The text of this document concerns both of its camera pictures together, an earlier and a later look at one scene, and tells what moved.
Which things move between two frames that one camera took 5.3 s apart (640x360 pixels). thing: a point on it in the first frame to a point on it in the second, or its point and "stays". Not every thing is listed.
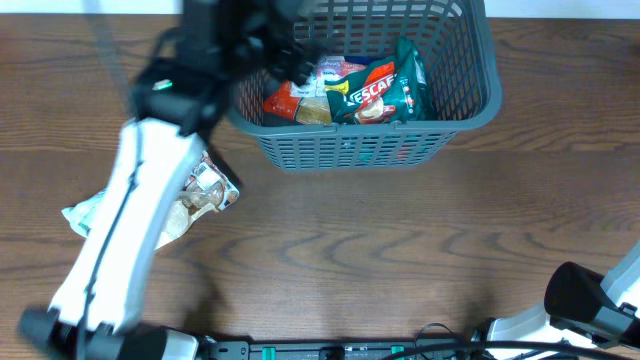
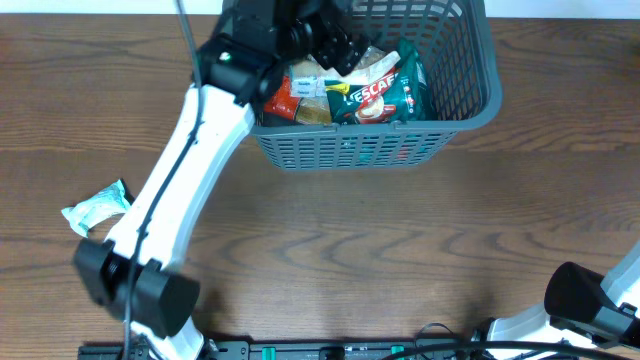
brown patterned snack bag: (204, 186) to (310, 67)
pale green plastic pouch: (82, 215) stays
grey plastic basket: (456, 41) stays
